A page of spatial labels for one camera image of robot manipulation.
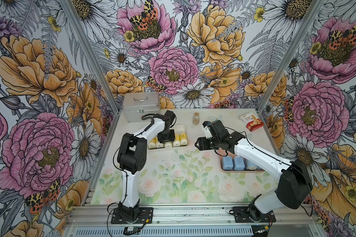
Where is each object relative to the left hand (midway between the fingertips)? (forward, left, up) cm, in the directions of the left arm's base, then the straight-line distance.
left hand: (168, 144), depth 94 cm
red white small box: (+19, -59, -1) cm, 62 cm away
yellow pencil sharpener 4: (+1, -5, +1) cm, 5 cm away
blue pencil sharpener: (-13, -34, +1) cm, 37 cm away
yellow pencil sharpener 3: (-1, 0, +2) cm, 2 cm away
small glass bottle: (+23, -19, -2) cm, 30 cm away
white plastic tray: (+18, -6, -7) cm, 20 cm away
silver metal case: (+30, +24, +6) cm, 39 cm away
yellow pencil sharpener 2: (-1, +6, +1) cm, 6 cm away
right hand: (-8, -18, +9) cm, 22 cm away
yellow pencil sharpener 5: (+2, -10, +2) cm, 10 cm away
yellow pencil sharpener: (-1, +10, +2) cm, 10 cm away
